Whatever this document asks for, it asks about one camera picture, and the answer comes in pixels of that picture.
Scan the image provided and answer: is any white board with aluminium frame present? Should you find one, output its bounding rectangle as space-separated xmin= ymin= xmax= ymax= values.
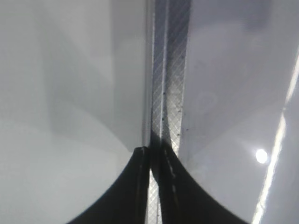
xmin=148 ymin=0 xmax=299 ymax=224

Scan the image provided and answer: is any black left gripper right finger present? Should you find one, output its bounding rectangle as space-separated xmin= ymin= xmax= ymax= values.
xmin=149 ymin=131 xmax=245 ymax=224

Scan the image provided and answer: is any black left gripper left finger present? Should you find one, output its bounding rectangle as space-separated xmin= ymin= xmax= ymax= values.
xmin=69 ymin=147 xmax=150 ymax=224

